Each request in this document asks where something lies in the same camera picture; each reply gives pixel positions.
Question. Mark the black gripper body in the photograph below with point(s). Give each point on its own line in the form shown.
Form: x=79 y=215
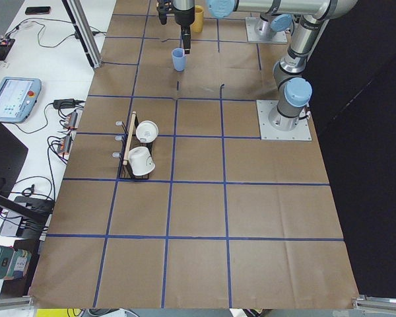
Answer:
x=184 y=18

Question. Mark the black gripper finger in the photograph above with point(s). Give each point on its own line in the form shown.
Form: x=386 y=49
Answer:
x=186 y=37

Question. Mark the light blue plastic cup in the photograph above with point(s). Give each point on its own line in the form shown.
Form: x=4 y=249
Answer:
x=179 y=59

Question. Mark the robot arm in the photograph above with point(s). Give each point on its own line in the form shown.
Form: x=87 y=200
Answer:
x=294 y=91
x=267 y=13

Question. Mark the wooden bamboo cup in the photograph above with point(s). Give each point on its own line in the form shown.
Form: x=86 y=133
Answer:
x=197 y=25

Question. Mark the white mug showing base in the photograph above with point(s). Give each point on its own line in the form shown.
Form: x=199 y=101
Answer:
x=147 y=131

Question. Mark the white mug with smiley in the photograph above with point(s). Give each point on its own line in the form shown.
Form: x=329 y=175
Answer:
x=141 y=161

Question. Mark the black power adapter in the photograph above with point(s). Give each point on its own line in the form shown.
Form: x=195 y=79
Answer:
x=64 y=103

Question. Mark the orange usb hub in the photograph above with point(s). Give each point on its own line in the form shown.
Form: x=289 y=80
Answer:
x=70 y=121
x=64 y=145

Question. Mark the black smartphone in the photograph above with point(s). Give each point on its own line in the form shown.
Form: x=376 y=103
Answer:
x=39 y=10

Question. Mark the blue teach pendant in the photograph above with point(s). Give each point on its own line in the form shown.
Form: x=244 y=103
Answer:
x=17 y=98

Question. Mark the black monitor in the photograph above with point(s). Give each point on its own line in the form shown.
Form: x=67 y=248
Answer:
x=13 y=154

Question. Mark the green box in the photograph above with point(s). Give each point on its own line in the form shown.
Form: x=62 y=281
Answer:
x=13 y=262

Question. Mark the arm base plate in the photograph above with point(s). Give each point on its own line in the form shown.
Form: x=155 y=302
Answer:
x=275 y=127
x=270 y=31

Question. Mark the aluminium frame post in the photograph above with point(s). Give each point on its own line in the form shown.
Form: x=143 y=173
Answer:
x=82 y=28

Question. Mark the black wire mug rack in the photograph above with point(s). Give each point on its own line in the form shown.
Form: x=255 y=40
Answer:
x=129 y=141

